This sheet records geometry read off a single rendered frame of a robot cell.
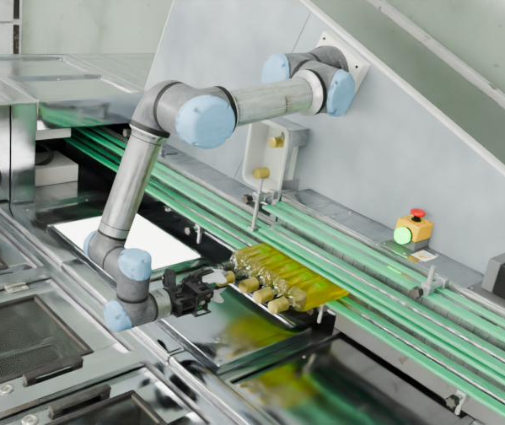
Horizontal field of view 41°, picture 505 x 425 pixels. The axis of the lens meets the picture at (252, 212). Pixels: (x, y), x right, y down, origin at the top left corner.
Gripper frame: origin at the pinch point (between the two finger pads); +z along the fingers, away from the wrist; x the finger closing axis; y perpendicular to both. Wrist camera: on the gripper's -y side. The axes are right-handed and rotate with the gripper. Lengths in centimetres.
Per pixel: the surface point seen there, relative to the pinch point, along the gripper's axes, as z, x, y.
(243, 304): 12.4, -12.7, -2.3
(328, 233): 27.2, 13.6, 10.8
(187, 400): -24.2, -15.5, 20.3
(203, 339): -8.7, -12.5, 6.0
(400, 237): 33.6, 19.5, 29.0
